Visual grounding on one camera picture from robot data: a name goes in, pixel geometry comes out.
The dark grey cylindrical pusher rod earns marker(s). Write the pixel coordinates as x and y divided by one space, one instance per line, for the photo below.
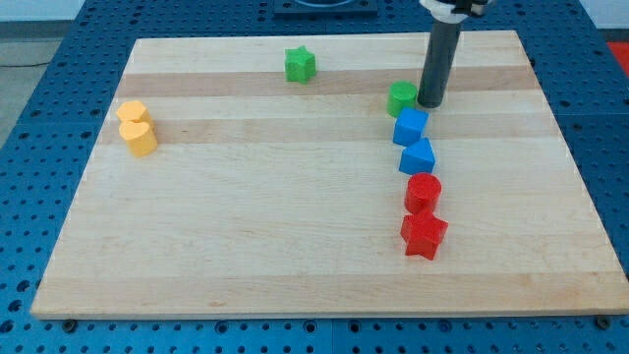
443 41

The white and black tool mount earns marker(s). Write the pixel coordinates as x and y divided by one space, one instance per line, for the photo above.
456 11

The green star block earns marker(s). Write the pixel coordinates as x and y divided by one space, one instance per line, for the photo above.
300 65

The red star block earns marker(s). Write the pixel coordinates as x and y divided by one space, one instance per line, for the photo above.
423 233

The green cylinder block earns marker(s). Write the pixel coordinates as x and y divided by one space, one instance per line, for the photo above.
401 94

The blue cube block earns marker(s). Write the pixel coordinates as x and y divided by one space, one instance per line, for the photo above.
409 126

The blue triangle block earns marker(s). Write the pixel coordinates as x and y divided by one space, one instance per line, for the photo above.
417 158

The red cylinder block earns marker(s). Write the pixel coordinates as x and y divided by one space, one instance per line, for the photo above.
423 192

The red object at right edge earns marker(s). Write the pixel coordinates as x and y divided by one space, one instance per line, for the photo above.
620 51

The light wooden board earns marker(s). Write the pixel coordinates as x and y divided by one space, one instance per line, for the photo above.
274 199

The yellow hexagon block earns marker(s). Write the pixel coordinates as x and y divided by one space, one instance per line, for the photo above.
134 111

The yellow heart block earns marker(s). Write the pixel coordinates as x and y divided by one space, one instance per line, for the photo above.
139 138

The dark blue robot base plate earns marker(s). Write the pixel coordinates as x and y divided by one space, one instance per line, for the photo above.
286 8

